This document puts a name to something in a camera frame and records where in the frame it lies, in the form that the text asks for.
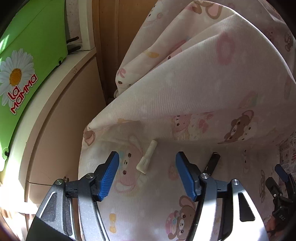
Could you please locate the black plastic spoon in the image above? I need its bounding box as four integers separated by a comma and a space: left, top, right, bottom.
203, 152, 221, 176

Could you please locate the small white plastic tube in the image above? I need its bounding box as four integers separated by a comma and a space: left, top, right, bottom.
136, 140, 158, 174

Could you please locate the patchwork print blanket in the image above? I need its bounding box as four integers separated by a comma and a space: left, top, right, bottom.
280, 137, 296, 179

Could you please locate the pink bear bed sheet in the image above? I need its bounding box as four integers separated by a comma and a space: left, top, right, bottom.
78, 121, 287, 240

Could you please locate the cream cabinet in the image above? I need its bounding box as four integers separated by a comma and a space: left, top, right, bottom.
1, 49, 106, 240

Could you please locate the rear pink bear pillow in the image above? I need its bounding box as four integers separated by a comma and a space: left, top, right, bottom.
114, 1, 295, 97

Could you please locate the green La Mamma storage box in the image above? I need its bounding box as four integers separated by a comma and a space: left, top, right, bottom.
1, 1, 68, 169

